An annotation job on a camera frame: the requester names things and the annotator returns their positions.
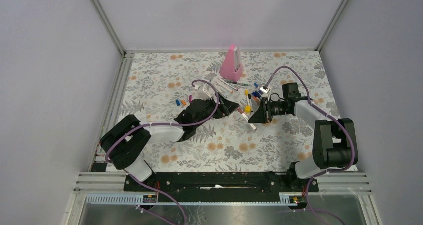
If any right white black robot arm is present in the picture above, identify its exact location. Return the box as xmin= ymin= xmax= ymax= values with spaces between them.
xmin=248 ymin=83 xmax=358 ymax=191

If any pink metronome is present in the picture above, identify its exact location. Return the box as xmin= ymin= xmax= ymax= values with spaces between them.
xmin=219 ymin=44 xmax=244 ymax=82

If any red brown capped marker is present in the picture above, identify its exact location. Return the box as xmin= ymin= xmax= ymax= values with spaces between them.
xmin=237 ymin=107 xmax=257 ymax=131

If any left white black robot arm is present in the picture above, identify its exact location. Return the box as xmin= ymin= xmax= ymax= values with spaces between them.
xmin=99 ymin=91 xmax=239 ymax=191

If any blue capped white marker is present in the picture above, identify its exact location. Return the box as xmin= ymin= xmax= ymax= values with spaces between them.
xmin=211 ymin=81 xmax=222 ymax=94

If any yellow cube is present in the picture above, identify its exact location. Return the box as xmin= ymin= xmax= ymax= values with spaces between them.
xmin=245 ymin=106 xmax=252 ymax=114

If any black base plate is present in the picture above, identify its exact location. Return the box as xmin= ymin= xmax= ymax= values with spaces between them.
xmin=124 ymin=171 xmax=319 ymax=203

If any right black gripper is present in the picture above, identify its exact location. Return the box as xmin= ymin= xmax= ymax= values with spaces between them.
xmin=248 ymin=97 xmax=290 ymax=124

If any dark green marker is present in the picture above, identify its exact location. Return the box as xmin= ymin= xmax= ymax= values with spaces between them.
xmin=227 ymin=80 xmax=249 ymax=86

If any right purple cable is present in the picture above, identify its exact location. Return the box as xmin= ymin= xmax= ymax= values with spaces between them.
xmin=264 ymin=66 xmax=359 ymax=218

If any floral table mat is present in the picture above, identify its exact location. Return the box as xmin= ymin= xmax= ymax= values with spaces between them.
xmin=119 ymin=51 xmax=339 ymax=172

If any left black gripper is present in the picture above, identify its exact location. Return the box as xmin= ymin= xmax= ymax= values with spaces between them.
xmin=194 ymin=92 xmax=238 ymax=128

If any magenta capped white marker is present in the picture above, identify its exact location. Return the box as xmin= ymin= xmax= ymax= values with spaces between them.
xmin=219 ymin=78 xmax=239 ymax=91

